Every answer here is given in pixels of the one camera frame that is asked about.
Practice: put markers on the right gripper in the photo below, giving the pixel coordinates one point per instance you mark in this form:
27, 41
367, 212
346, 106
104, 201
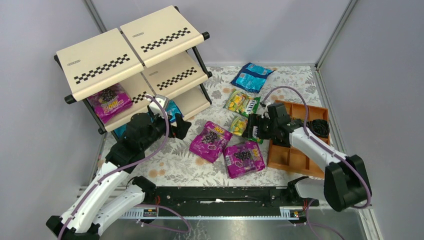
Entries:
260, 125

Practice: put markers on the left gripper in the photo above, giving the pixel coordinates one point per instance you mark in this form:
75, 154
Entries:
173, 126

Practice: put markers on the purple candy bag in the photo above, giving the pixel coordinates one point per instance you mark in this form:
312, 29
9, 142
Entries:
110, 102
243, 158
211, 142

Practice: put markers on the green Fox's candy bag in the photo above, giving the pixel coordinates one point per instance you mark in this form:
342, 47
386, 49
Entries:
241, 103
238, 126

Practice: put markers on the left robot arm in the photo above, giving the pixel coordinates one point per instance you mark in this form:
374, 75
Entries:
90, 215

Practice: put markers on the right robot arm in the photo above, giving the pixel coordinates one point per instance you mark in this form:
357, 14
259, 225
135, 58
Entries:
345, 183

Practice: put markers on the blue candy bag shelf right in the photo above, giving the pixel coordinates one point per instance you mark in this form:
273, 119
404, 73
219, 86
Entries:
172, 110

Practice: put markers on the blue candy bag shelf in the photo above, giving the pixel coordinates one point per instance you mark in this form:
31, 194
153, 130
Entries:
120, 130
172, 110

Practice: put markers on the blue candy bag on table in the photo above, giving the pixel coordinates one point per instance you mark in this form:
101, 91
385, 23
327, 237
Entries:
251, 77

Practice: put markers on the blue candy bag shelf left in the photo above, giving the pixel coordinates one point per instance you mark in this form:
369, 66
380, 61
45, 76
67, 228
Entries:
120, 130

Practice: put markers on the purple candy bag on shelf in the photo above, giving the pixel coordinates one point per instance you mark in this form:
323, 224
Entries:
110, 102

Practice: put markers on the cream three-tier shelf rack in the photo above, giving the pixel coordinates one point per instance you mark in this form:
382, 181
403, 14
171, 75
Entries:
154, 55

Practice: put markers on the orange compartment tray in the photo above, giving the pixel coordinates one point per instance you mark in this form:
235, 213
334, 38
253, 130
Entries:
291, 159

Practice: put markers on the floral table cloth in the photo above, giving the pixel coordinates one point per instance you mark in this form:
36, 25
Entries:
172, 164

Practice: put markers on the black coiled item right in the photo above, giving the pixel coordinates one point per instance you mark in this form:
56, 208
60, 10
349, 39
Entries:
319, 127

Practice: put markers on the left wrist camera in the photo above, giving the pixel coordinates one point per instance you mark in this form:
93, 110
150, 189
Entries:
158, 104

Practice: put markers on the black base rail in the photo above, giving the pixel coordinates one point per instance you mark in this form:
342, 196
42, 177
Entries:
216, 203

